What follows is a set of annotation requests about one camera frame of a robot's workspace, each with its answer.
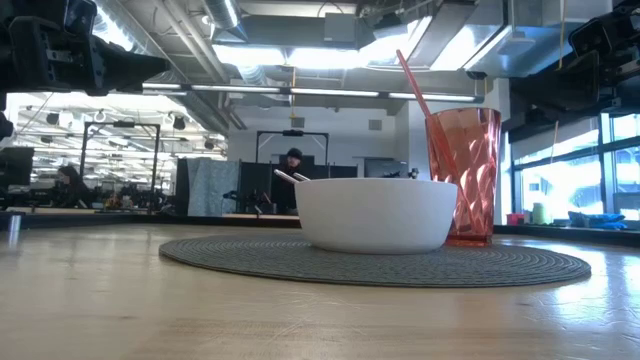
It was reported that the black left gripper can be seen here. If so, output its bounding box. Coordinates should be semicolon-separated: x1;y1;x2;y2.
7;14;171;97

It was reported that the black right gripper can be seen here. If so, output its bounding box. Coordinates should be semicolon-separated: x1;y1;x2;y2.
510;44;640;119

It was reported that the red faceted plastic cup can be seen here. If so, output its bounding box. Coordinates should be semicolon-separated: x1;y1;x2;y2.
424;107;503;248

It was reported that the red plastic straw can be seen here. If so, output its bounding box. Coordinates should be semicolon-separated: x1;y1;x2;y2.
395;48;479;236

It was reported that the person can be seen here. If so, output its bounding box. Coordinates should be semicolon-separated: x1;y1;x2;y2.
53;164;95;210
271;147;315;216

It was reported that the blue bag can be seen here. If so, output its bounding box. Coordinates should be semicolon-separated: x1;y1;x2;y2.
568;212;629;232

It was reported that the grey cloth cover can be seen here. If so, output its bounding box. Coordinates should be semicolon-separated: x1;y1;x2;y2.
185;157;241;217

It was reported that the black monitor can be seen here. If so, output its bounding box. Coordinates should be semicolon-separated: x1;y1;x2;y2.
0;146;36;189

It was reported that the black partition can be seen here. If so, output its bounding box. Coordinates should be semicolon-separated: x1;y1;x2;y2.
238;160;359;217

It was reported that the grey cabinet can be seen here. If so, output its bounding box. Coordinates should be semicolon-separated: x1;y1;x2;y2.
363;157;409;180

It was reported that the long LED light bar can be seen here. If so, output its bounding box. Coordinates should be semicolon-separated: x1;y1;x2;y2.
142;82;485;105

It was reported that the grey ceiling box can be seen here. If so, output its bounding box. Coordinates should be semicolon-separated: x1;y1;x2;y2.
323;12;359;44

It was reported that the round grey woven placemat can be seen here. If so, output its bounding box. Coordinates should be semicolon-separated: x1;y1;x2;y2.
158;234;593;289

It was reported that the white bowl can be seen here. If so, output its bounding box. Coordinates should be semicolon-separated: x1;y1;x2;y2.
294;178;459;255

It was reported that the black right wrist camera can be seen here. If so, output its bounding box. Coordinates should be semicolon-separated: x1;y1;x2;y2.
568;4;640;56

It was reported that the rectangular silver ventilation duct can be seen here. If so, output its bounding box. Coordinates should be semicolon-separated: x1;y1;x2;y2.
359;0;614;79

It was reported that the black frame stand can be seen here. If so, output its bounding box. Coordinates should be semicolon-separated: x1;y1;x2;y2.
255;129;330;180
75;121;162;214

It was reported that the black window frame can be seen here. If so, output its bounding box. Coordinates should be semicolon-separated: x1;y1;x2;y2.
502;77;640;226

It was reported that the silver metal post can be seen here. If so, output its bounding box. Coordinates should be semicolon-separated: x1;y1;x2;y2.
6;210;24;245

